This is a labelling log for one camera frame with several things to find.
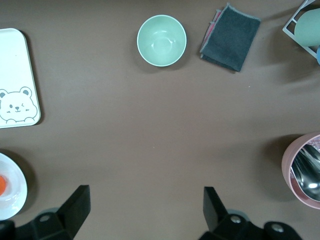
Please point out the cream bear print tray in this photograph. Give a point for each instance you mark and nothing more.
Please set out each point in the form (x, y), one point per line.
(15, 62)

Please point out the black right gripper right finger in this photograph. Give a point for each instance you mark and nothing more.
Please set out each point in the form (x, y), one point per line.
(216, 217)

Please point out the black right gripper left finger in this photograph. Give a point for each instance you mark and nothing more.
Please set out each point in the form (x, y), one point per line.
(72, 212)

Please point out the metal scoop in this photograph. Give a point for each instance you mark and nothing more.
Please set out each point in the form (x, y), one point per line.
(310, 180)

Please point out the orange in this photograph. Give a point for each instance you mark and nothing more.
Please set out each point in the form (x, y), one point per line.
(2, 186)

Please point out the light green bowl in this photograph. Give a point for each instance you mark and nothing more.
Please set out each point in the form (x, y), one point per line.
(162, 40)

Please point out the pink bowl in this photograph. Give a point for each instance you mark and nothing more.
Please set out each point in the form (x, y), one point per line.
(287, 160)

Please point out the green plate in rack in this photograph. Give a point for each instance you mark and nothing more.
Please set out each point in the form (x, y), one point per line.
(308, 27)

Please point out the dark grey folded cloth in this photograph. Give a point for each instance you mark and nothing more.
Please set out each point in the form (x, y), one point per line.
(230, 40)

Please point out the light blue cup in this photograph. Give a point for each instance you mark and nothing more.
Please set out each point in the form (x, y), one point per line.
(318, 56)

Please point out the pink folded cloth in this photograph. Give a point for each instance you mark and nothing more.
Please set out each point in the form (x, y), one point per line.
(212, 24)

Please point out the white plate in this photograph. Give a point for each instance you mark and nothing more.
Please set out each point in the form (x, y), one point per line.
(15, 195)

